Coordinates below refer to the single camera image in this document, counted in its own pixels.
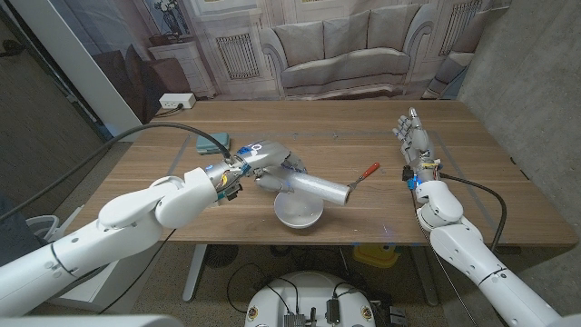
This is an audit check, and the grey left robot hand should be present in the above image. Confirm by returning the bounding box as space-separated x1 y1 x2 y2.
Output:
222 139 310 194

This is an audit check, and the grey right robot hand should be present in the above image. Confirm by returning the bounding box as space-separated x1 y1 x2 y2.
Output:
392 106 442 185

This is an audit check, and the clear plastic wrap roll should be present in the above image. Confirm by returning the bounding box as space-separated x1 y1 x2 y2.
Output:
279 170 351 206

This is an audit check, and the white ceramic bowl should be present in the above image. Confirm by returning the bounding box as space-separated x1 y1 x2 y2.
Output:
273 190 325 230

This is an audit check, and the small teal plastic box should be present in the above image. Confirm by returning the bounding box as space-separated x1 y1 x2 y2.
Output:
195 132 231 155

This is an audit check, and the white power strip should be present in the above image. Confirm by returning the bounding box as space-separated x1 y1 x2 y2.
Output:
158 92 197 110

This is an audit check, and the yellow object under table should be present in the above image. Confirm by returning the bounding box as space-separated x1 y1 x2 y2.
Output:
352 243 400 269

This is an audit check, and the printed living room backdrop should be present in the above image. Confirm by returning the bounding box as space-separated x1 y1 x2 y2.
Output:
47 0 514 128

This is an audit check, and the white table leg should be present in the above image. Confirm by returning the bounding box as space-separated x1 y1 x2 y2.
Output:
182 243 208 303
410 244 440 307

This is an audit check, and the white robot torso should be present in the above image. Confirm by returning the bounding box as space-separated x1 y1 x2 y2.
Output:
243 271 377 327

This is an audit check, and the white chair base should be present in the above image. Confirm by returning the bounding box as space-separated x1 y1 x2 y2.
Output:
25 206 85 247

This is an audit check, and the person's leg in dark trousers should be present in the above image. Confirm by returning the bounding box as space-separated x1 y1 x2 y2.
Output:
0 190 51 269

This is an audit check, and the fork with orange handle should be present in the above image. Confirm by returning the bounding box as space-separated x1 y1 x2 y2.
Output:
347 162 381 191

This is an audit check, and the black power strip cable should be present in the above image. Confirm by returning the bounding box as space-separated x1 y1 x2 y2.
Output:
153 103 185 118

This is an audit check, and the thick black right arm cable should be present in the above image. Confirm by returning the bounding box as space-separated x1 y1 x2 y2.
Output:
438 172 508 253

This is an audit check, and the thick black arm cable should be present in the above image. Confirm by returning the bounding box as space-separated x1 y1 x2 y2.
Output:
0 122 233 223
438 172 508 253

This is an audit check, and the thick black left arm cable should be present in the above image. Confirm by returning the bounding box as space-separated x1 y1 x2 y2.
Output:
0 122 233 223

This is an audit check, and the black floor cable loop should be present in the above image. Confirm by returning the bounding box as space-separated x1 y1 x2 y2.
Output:
226 262 300 315

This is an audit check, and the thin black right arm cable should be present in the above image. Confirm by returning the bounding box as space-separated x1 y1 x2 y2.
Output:
410 188 480 327

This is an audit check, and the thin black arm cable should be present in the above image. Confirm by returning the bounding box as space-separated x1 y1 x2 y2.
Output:
97 228 178 315
410 188 480 327

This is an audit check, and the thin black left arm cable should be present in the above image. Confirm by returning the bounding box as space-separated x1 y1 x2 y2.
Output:
97 228 178 315

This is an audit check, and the white door frame post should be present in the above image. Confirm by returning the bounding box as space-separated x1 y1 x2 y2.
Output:
8 0 146 143

